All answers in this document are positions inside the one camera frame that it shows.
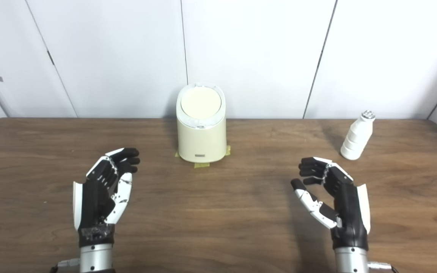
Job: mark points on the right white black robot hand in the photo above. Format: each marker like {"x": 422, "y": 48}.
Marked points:
{"x": 349, "y": 212}

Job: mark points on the cream round bin lid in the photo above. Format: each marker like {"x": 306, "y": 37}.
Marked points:
{"x": 200, "y": 102}

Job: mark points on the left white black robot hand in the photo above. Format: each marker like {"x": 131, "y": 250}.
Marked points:
{"x": 91, "y": 197}

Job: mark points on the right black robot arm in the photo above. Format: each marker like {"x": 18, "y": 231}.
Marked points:
{"x": 350, "y": 261}

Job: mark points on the small white plastic bottle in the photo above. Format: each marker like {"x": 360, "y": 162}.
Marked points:
{"x": 356, "y": 140}

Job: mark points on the cream-colored bin body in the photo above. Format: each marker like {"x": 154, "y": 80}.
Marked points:
{"x": 201, "y": 142}

